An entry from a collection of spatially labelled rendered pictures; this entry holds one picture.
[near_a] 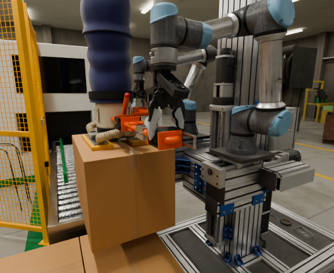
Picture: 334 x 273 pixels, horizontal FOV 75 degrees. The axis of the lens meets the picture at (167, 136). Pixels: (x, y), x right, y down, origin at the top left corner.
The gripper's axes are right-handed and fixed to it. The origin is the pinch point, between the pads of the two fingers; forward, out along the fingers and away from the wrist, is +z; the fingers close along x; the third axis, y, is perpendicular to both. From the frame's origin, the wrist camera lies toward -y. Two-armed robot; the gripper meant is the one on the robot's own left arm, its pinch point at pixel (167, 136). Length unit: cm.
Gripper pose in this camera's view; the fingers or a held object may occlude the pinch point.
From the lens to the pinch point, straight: 63.4
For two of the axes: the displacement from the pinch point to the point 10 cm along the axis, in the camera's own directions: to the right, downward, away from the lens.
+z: -0.1, 9.8, 2.0
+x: -8.8, 0.9, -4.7
